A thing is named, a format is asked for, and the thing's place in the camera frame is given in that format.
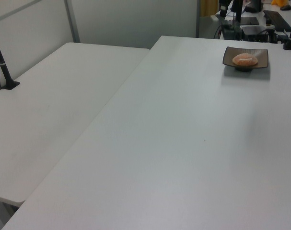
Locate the black keyboard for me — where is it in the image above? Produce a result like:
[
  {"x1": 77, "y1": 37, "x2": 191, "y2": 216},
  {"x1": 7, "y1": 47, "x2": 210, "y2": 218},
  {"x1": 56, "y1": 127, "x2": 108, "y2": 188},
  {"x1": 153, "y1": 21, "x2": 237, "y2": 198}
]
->
[{"x1": 263, "y1": 10, "x2": 291, "y2": 32}]

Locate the black monitor base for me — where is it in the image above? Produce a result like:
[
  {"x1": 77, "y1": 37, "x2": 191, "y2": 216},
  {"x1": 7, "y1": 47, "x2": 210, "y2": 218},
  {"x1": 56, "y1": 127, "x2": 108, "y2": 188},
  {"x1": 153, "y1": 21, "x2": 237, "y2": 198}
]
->
[{"x1": 244, "y1": 0, "x2": 264, "y2": 14}]

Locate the black pole stand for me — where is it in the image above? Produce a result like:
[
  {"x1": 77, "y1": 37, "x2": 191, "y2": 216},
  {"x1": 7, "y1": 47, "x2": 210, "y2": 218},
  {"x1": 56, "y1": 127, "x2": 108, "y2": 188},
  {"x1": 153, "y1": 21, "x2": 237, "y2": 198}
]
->
[{"x1": 0, "y1": 25, "x2": 21, "y2": 91}]

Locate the dark electronics box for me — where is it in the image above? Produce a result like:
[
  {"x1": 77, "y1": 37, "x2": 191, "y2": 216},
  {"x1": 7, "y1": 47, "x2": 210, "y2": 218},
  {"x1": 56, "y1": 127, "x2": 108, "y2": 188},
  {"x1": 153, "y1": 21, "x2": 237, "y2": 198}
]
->
[{"x1": 221, "y1": 20, "x2": 241, "y2": 40}]

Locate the square brown ceramic plate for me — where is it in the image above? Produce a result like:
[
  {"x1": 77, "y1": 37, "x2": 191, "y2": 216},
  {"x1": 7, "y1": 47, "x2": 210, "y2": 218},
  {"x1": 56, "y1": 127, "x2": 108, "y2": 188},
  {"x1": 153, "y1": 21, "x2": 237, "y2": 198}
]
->
[{"x1": 222, "y1": 46, "x2": 269, "y2": 73}]

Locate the black vertical pole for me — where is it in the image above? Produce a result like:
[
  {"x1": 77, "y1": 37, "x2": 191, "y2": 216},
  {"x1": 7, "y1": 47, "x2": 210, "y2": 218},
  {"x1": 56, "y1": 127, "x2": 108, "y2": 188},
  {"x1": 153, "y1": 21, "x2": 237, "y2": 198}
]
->
[{"x1": 232, "y1": 0, "x2": 244, "y2": 41}]

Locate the white side table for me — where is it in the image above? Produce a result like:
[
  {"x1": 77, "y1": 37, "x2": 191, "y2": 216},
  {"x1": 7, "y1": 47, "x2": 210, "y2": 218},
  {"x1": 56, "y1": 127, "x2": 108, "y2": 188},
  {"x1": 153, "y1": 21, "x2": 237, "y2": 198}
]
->
[{"x1": 0, "y1": 42, "x2": 151, "y2": 208}]

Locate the black flat pad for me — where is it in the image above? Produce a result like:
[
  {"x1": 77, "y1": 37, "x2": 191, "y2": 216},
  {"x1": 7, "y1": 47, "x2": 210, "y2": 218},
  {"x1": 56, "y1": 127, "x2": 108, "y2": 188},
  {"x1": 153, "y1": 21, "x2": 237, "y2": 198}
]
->
[{"x1": 240, "y1": 16, "x2": 260, "y2": 26}]

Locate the round orange bread bun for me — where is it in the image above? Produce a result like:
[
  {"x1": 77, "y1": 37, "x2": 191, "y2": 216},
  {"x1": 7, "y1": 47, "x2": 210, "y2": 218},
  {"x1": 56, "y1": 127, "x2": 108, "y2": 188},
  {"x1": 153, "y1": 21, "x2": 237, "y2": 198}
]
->
[{"x1": 232, "y1": 53, "x2": 259, "y2": 67}]

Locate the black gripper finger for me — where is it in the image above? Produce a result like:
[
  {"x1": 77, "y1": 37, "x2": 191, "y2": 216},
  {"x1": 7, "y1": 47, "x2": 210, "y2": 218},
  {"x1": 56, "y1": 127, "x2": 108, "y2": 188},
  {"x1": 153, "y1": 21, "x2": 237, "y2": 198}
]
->
[{"x1": 219, "y1": 0, "x2": 229, "y2": 17}]

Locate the black box device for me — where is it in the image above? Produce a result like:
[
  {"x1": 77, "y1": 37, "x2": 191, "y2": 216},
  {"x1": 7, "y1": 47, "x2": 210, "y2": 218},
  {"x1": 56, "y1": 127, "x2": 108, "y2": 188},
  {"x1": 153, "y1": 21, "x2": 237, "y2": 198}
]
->
[{"x1": 241, "y1": 25, "x2": 277, "y2": 43}]

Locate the grey partition edge post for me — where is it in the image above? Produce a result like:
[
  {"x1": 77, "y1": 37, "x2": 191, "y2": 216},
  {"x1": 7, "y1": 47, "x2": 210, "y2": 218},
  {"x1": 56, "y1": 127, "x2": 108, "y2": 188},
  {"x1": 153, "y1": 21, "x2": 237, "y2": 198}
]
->
[{"x1": 195, "y1": 0, "x2": 201, "y2": 38}]

